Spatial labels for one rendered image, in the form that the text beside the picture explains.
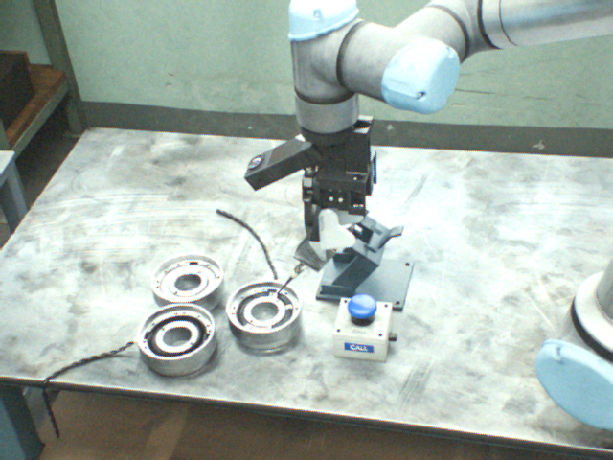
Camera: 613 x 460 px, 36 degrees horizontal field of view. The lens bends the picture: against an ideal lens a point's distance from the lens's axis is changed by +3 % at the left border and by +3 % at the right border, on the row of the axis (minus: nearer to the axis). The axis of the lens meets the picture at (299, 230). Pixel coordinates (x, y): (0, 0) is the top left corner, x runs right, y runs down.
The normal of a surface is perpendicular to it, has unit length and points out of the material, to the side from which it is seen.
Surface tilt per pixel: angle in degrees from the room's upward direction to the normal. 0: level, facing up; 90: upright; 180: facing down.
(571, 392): 97
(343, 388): 0
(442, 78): 90
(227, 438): 0
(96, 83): 90
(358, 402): 0
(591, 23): 109
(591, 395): 97
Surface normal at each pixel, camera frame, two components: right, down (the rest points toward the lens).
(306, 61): -0.64, 0.52
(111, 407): -0.07, -0.77
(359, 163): -0.26, 0.63
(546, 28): -0.47, 0.79
